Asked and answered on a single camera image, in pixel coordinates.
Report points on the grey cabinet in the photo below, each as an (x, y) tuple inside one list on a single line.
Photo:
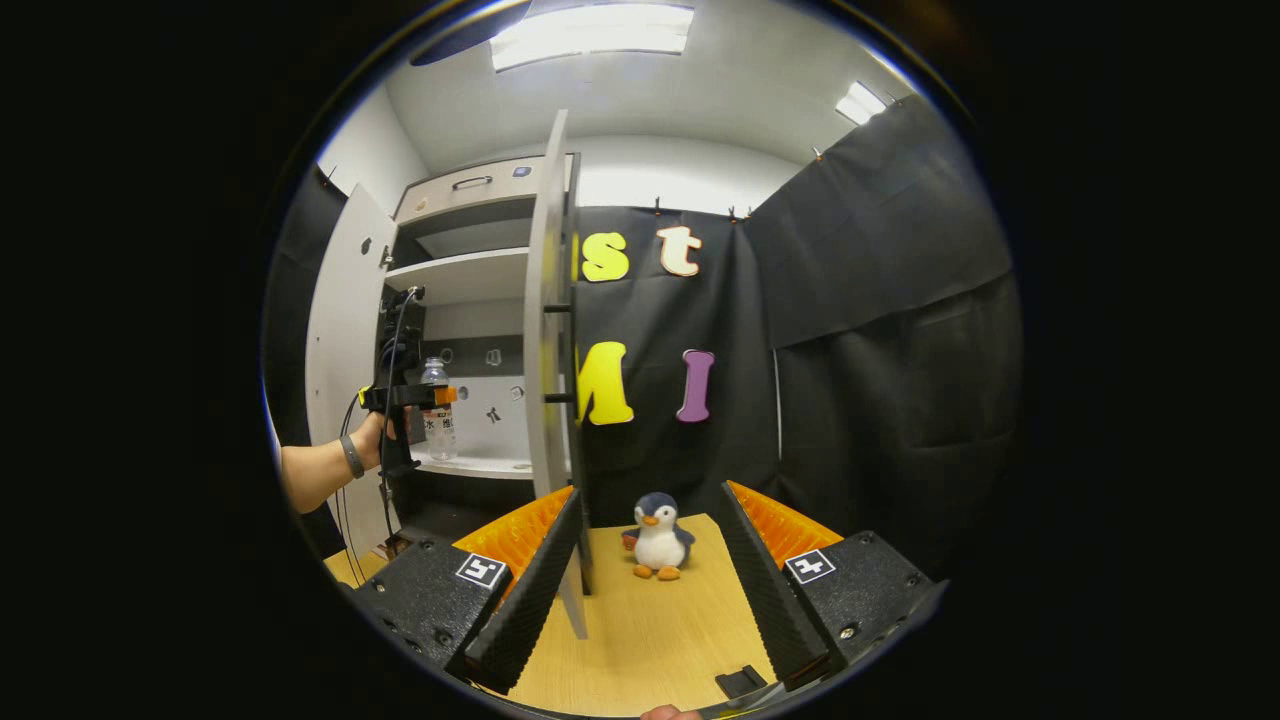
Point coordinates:
[(460, 275)]

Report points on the ceiling light panel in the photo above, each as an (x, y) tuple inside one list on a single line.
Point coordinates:
[(590, 35), (860, 102)]

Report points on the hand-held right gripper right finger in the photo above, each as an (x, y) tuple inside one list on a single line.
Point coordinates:
[(765, 590)]

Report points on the black backdrop cloth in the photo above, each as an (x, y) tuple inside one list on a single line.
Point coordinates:
[(880, 420)]

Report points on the grey cabinet drawer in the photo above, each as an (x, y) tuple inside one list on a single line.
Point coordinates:
[(490, 195)]

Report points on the penguin plush toy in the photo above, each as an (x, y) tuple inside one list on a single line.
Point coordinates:
[(658, 545)]

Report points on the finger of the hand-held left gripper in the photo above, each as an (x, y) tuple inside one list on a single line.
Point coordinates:
[(425, 396)]

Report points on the clear plastic water bottle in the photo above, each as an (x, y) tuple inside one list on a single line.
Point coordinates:
[(440, 435)]

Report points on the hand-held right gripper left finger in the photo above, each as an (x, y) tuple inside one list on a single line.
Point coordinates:
[(530, 600)]

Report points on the dark wristband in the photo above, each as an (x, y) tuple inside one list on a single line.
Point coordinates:
[(352, 456)]

